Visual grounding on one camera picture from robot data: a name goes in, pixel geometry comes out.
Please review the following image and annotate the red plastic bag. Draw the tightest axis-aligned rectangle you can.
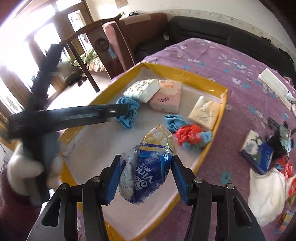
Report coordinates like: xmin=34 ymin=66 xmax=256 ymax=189
xmin=274 ymin=156 xmax=293 ymax=179

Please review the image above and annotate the blue floral Vinda tissue pack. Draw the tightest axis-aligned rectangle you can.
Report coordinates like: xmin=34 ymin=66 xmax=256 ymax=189
xmin=240 ymin=130 xmax=273 ymax=175

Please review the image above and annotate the brown armchair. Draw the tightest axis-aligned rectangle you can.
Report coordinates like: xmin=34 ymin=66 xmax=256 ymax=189
xmin=104 ymin=13 xmax=168 ymax=71

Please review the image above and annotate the blue towel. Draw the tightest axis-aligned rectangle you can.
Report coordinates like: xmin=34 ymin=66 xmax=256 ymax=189
xmin=115 ymin=96 xmax=140 ymax=130

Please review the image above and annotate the cream tissue pack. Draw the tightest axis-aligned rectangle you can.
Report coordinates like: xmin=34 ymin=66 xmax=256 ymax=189
xmin=188 ymin=95 xmax=220 ymax=131

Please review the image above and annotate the red and blue cloth bundle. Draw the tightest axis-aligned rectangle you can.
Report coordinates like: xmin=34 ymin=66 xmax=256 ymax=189
xmin=164 ymin=114 xmax=212 ymax=150

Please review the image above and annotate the white green floral tissue pack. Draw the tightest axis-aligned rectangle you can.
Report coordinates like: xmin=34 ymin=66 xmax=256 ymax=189
xmin=123 ymin=79 xmax=161 ymax=103

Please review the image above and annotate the pink tissue pack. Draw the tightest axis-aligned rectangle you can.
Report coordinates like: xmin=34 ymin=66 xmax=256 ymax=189
xmin=149 ymin=79 xmax=182 ymax=114

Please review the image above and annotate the black small container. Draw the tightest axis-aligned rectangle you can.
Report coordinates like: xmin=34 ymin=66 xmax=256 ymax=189
xmin=266 ymin=117 xmax=295 ymax=161

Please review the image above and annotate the white cloth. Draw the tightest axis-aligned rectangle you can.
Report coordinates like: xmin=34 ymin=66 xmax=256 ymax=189
xmin=247 ymin=168 xmax=287 ymax=226

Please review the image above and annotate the white paper booklet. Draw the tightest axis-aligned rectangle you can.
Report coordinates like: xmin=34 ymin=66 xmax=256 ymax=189
xmin=258 ymin=68 xmax=295 ymax=111

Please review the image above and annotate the black sofa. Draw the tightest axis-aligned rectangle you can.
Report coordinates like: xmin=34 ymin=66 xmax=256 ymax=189
xmin=134 ymin=16 xmax=295 ymax=81

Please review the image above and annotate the purple floral tablecloth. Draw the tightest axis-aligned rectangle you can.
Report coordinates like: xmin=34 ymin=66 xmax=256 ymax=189
xmin=76 ymin=37 xmax=296 ymax=241

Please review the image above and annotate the dark wooden chair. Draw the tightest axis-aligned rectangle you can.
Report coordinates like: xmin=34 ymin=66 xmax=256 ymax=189
xmin=60 ymin=14 xmax=130 ymax=92

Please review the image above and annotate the blue Vinda tissue bag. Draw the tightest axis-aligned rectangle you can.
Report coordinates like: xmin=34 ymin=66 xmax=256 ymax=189
xmin=118 ymin=125 xmax=177 ymax=204

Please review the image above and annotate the framed wall picture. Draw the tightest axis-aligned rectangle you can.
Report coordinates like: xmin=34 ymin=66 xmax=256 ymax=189
xmin=115 ymin=0 xmax=128 ymax=9

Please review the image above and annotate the yellow rimmed cardboard tray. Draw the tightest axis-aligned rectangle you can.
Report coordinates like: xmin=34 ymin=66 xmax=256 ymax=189
xmin=59 ymin=62 xmax=229 ymax=241

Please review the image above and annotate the left white gloved hand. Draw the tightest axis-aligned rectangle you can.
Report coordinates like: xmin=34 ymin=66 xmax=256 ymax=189
xmin=6 ymin=143 xmax=63 ymax=197

